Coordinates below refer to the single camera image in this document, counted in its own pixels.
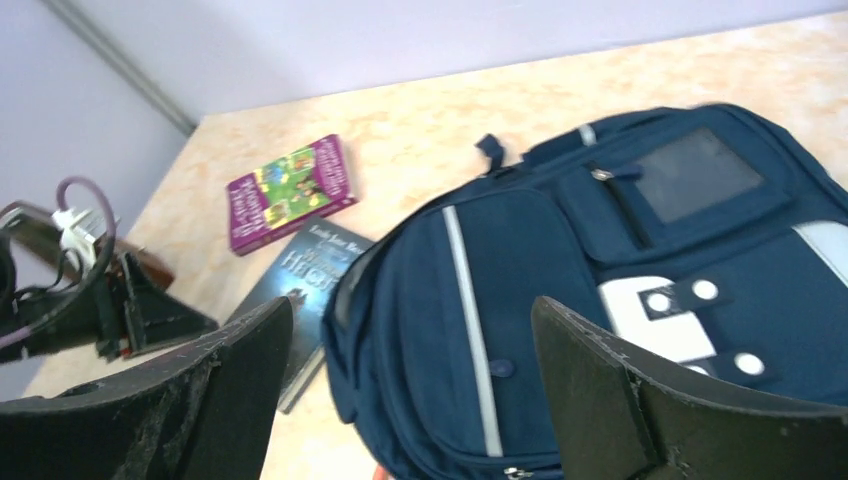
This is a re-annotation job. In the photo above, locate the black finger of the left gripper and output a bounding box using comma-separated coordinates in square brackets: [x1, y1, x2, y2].
[119, 252, 218, 358]

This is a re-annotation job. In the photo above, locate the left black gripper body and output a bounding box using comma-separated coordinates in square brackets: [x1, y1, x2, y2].
[1, 233, 125, 364]

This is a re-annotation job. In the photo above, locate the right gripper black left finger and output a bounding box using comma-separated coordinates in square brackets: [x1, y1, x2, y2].
[1, 297, 293, 479]

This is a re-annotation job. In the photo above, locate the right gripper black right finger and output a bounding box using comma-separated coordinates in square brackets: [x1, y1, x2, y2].
[531, 296, 847, 479]

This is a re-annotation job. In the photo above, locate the dark blue book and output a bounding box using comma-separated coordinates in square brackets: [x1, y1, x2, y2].
[231, 216, 372, 415]

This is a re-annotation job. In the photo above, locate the navy blue backpack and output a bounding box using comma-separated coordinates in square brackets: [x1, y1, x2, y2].
[321, 104, 847, 479]

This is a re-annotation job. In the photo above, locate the purple picture book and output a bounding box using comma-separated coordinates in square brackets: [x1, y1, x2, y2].
[226, 134, 359, 256]

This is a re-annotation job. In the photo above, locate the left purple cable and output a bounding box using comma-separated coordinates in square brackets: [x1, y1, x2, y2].
[0, 176, 119, 351]

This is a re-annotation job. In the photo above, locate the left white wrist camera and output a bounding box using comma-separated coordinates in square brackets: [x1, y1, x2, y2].
[51, 208, 108, 275]

